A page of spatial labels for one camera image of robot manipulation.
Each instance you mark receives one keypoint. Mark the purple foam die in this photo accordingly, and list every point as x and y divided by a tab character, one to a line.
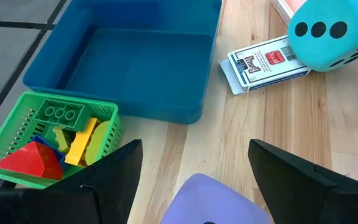
213	202

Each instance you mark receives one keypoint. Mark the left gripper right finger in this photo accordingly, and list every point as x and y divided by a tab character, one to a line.
315	202

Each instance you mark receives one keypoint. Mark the green mesh basket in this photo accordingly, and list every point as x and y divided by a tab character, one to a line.
11	124

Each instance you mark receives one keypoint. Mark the white blue playing card box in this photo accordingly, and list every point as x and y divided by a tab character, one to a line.
266	67

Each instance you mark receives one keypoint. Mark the large teal plastic tray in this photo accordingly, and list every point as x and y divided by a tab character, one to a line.
135	68

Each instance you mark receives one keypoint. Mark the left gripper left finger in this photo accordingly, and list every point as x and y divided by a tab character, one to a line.
73	207

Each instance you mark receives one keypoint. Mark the olive green small brick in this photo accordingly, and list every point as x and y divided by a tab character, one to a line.
98	143
61	140

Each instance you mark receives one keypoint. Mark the turquoise foam die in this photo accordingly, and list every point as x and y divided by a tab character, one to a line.
334	46

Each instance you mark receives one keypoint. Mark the small blue brick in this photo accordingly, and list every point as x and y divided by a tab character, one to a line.
47	141

